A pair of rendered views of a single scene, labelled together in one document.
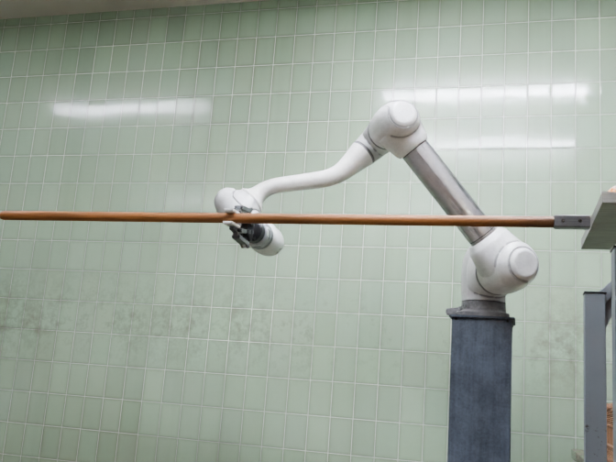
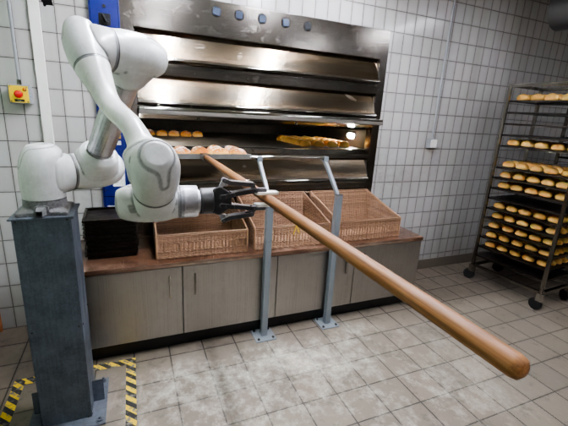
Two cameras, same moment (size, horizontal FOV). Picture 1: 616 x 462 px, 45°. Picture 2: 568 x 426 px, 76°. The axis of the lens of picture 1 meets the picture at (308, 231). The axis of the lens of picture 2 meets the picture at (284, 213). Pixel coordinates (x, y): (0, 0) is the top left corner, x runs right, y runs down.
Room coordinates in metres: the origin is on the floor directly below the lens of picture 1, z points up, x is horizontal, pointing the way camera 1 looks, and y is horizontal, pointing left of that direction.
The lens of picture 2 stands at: (2.81, 1.08, 1.45)
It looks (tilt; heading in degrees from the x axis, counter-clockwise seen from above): 16 degrees down; 230
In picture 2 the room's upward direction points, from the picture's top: 3 degrees clockwise
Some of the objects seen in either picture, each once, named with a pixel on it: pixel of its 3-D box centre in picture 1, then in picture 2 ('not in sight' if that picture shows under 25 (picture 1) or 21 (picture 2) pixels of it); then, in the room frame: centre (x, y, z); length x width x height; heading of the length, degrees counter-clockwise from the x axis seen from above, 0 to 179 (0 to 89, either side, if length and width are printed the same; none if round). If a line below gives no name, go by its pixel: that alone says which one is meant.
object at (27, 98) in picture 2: not in sight; (20, 94); (2.64, -1.48, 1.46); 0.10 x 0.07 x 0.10; 164
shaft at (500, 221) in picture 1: (249, 218); (260, 194); (2.16, 0.17, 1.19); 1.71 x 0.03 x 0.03; 74
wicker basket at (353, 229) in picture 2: not in sight; (353, 212); (0.65, -0.68, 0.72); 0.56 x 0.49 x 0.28; 165
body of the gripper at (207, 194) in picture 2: (249, 229); (215, 200); (2.33, 0.18, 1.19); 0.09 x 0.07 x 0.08; 164
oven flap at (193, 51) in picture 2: not in sight; (272, 58); (1.19, -1.11, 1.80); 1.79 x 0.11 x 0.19; 164
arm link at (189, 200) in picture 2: (257, 234); (188, 201); (2.40, 0.16, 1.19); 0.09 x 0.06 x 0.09; 74
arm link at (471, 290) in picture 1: (485, 271); (44, 170); (2.65, -0.64, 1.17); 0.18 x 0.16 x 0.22; 10
